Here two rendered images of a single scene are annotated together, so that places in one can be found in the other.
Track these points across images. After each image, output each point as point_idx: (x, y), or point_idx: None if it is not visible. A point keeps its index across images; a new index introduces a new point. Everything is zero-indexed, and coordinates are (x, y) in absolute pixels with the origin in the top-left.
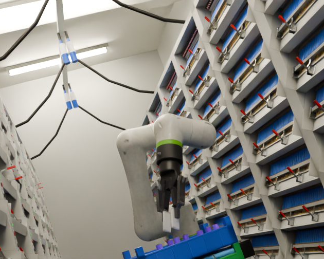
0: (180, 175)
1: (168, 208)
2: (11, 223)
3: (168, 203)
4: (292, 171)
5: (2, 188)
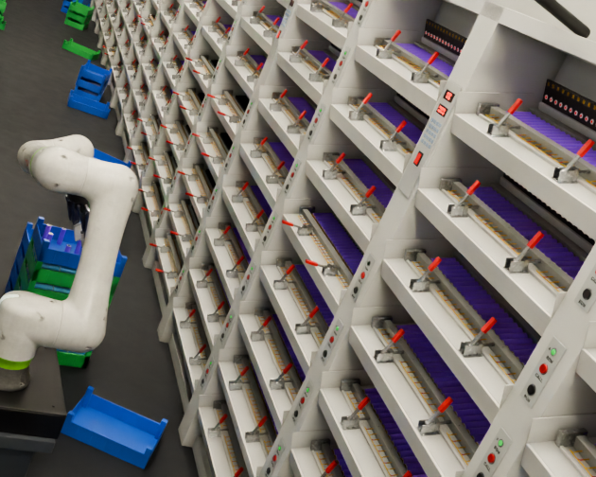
0: None
1: (81, 227)
2: (252, 266)
3: (80, 222)
4: None
5: (269, 231)
